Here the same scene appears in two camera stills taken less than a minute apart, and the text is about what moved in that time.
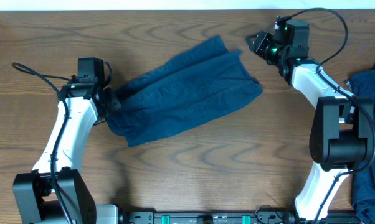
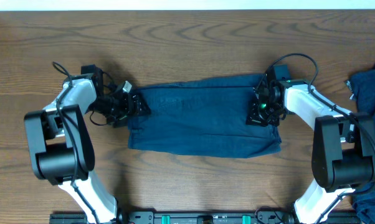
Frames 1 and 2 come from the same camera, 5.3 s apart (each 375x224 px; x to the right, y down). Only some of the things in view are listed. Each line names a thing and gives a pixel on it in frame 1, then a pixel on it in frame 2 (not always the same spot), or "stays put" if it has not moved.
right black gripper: x=260 y=43 -> x=253 y=118
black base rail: x=235 y=217 stays put
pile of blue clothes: x=369 y=188 stays put
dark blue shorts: x=182 y=91 -> x=204 y=117
